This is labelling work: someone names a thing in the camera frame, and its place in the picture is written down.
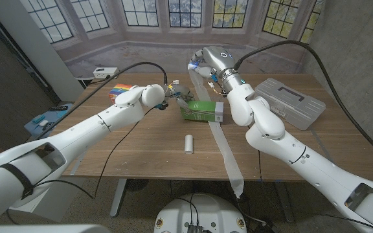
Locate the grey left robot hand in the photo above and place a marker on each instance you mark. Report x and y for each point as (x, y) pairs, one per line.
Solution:
(181, 92)

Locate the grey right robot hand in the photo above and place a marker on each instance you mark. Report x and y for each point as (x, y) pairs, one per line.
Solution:
(215, 61)

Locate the green cardboard package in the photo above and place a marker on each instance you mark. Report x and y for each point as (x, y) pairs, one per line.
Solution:
(202, 111)

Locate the white bandage strip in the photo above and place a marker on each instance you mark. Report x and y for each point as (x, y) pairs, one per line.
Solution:
(225, 152)

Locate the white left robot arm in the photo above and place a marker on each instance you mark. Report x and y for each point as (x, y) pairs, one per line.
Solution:
(92, 126)

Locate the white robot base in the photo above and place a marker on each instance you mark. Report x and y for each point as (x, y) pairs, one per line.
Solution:
(199, 213)

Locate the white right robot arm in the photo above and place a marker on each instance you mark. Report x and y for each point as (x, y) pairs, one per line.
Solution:
(303, 168)

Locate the white bandage roll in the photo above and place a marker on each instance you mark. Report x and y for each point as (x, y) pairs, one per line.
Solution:
(188, 144)

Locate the grey clamshell container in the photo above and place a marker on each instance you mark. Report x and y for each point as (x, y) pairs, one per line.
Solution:
(290, 100)

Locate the printed window backdrop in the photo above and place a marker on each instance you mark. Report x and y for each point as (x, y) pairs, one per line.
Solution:
(154, 48)

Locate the colourful block print box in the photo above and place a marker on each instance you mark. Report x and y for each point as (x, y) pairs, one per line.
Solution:
(120, 90)

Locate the white power strip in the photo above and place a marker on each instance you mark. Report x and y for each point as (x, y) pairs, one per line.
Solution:
(105, 72)

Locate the grey table leg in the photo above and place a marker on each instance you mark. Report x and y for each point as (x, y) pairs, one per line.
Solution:
(118, 197)
(285, 202)

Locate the black remote control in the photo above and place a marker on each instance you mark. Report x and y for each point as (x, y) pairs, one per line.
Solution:
(58, 108)

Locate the short grey tape line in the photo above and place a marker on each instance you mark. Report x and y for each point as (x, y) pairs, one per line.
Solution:
(78, 163)

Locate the blue mat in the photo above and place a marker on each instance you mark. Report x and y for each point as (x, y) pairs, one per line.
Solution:
(53, 114)

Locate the small white device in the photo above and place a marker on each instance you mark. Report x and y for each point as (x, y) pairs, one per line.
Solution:
(43, 123)

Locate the small blue device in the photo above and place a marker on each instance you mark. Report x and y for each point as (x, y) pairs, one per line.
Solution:
(39, 119)

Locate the white robot torso cover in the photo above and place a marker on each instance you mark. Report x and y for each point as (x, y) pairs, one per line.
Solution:
(44, 229)

